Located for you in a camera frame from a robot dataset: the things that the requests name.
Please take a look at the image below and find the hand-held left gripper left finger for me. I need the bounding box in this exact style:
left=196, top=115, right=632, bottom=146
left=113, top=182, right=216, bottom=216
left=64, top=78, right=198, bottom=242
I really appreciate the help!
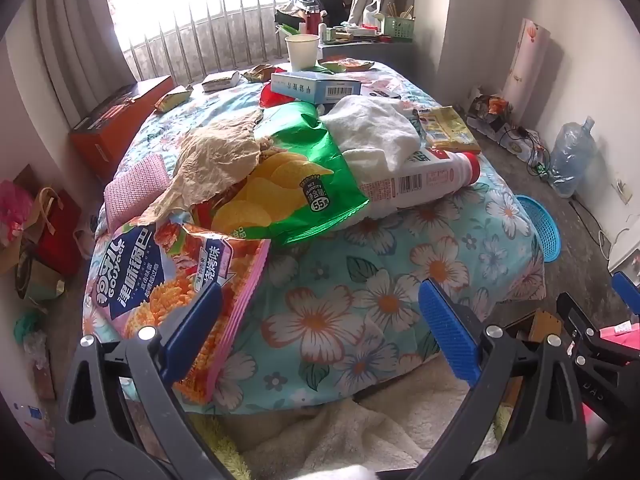
left=55, top=282, right=236, bottom=480

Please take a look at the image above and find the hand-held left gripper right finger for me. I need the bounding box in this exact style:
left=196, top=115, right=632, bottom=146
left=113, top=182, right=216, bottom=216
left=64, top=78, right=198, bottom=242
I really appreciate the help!
left=418, top=277, right=588, bottom=480

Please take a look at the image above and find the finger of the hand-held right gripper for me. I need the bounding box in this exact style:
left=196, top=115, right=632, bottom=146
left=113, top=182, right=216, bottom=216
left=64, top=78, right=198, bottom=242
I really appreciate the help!
left=612, top=270, right=640, bottom=312
left=556, top=292, right=603, bottom=347

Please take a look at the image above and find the pink puffed snack bag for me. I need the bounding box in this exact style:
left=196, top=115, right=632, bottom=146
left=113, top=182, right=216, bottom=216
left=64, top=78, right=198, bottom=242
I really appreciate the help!
left=82, top=220, right=271, bottom=407

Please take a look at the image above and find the blue plastic basket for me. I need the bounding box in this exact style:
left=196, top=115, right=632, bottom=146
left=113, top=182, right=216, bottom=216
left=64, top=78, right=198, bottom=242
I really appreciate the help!
left=514, top=194, right=562, bottom=264

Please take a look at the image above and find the pink knitted cloth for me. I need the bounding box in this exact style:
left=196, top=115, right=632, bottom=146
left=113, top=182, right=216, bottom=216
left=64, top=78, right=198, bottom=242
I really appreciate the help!
left=104, top=154, right=174, bottom=234

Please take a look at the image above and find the green potato chips bag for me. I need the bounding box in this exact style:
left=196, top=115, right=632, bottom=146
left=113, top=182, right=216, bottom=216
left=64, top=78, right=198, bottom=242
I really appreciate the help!
left=192, top=101, right=371, bottom=247

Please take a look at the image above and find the yellow packet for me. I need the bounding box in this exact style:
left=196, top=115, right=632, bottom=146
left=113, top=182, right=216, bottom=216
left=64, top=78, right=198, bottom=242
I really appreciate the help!
left=410, top=105, right=482, bottom=155

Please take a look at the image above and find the white appliance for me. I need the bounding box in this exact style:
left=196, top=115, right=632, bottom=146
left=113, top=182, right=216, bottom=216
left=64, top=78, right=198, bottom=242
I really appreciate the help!
left=607, top=240, right=640, bottom=282

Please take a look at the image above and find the wooden board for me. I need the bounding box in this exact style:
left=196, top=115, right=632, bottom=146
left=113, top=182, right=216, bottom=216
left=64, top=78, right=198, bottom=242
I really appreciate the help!
left=504, top=309, right=564, bottom=357

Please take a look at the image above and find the floral bedsheet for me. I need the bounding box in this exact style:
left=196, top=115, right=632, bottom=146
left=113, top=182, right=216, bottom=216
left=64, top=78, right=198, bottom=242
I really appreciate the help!
left=82, top=60, right=546, bottom=416

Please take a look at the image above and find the large water jug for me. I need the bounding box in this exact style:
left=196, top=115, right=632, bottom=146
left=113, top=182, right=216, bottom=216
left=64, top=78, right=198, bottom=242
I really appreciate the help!
left=547, top=116, right=599, bottom=199

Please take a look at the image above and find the white fluffy blanket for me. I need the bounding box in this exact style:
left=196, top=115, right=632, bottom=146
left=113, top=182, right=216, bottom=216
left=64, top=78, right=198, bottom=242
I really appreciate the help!
left=190, top=360, right=507, bottom=480

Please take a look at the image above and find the red shopping bag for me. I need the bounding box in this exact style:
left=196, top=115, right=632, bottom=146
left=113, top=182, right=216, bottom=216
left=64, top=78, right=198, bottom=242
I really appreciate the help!
left=37, top=189, right=84, bottom=277

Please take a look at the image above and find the white plastic bottle red label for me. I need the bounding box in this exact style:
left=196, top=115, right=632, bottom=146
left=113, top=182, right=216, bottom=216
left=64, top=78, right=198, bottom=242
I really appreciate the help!
left=360, top=149, right=482, bottom=211

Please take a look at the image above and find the crumpled brown paper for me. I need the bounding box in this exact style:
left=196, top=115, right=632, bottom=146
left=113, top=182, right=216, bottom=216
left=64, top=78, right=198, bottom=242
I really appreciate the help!
left=145, top=108, right=266, bottom=224

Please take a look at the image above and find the long orange box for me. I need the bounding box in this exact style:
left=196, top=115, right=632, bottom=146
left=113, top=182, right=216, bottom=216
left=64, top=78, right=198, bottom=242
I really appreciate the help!
left=69, top=75, right=175, bottom=184

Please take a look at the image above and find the orange and black snack bag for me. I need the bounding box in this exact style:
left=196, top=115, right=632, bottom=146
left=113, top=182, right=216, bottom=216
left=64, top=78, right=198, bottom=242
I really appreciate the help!
left=472, top=94, right=511, bottom=131

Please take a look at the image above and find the white towel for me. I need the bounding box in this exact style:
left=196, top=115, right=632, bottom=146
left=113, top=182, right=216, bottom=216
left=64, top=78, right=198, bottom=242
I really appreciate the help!
left=320, top=95, right=424, bottom=181

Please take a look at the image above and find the yellow green snack wrapper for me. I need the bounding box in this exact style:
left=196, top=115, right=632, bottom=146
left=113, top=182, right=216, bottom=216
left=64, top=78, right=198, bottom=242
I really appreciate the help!
left=153, top=84, right=194, bottom=114

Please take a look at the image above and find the red snack packet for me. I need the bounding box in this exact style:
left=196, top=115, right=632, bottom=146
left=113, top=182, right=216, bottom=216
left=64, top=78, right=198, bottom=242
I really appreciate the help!
left=260, top=82, right=302, bottom=109

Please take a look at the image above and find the pink and white roll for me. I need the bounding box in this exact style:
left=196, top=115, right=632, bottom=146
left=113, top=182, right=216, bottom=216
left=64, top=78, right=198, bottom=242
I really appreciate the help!
left=502, top=18, right=551, bottom=112

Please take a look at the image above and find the small cardboard box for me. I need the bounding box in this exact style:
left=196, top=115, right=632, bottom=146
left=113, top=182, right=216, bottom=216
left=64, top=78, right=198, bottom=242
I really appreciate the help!
left=201, top=70, right=240, bottom=93

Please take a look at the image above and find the red and white wrapper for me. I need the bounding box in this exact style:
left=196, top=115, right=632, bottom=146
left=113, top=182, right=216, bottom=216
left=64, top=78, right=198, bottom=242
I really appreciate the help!
left=360, top=77, right=402, bottom=99

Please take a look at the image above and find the blue and white box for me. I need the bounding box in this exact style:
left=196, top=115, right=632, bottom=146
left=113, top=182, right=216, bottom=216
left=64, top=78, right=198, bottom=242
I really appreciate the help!
left=270, top=71, right=362, bottom=99

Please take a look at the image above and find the orange green snack wrapper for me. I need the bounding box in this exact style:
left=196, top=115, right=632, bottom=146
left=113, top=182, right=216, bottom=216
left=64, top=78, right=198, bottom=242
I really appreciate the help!
left=320, top=58, right=375, bottom=74

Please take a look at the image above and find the window grille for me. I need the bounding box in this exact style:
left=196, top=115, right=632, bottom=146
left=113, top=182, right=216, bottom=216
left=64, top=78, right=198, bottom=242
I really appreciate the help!
left=119, top=0, right=302, bottom=84

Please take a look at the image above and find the white paper cup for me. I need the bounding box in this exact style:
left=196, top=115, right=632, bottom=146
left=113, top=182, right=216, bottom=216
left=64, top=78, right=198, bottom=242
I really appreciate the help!
left=284, top=34, right=321, bottom=73

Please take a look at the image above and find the grey table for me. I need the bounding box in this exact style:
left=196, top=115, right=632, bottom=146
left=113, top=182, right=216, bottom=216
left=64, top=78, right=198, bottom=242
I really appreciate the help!
left=319, top=37, right=417, bottom=69

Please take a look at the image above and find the green storage basket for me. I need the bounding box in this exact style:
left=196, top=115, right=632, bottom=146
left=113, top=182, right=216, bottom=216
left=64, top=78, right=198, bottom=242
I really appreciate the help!
left=382, top=15, right=416, bottom=41

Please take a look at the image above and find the white plastic jug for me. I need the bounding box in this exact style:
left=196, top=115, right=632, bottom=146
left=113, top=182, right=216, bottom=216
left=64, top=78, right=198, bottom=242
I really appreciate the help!
left=362, top=0, right=384, bottom=29

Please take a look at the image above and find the black charger cable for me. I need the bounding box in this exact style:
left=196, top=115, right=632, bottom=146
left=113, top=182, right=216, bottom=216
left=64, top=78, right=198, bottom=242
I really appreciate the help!
left=500, top=122, right=551, bottom=177

